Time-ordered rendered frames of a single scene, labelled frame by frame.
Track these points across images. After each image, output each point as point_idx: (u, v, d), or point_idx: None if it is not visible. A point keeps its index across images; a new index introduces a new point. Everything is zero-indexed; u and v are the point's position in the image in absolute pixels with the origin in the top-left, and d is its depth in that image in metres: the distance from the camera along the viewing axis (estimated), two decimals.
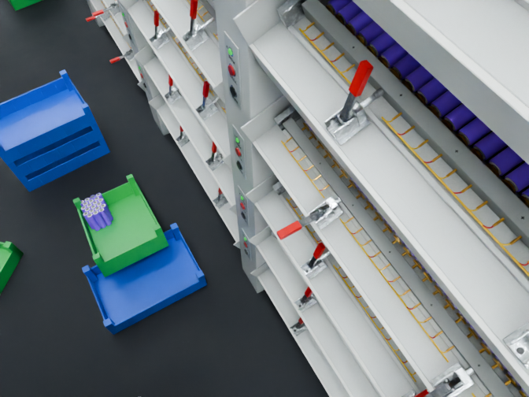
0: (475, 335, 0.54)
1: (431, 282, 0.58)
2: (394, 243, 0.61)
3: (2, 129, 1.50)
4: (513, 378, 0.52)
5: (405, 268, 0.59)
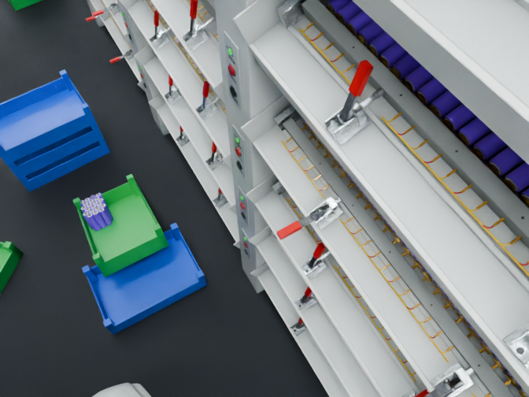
0: (475, 335, 0.54)
1: (431, 282, 0.58)
2: (394, 243, 0.61)
3: (2, 129, 1.50)
4: (513, 378, 0.52)
5: (405, 268, 0.59)
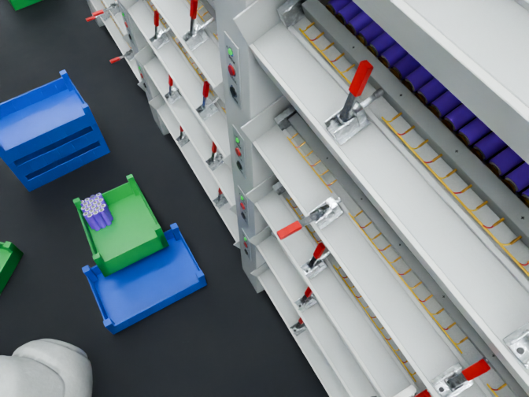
0: None
1: None
2: None
3: (2, 129, 1.50)
4: None
5: (416, 260, 0.58)
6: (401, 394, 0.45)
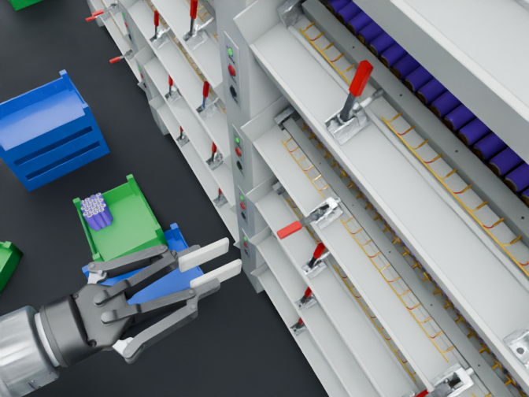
0: (475, 335, 0.54)
1: (431, 282, 0.58)
2: (394, 243, 0.61)
3: (2, 129, 1.50)
4: (513, 378, 0.52)
5: (405, 268, 0.59)
6: (216, 243, 0.60)
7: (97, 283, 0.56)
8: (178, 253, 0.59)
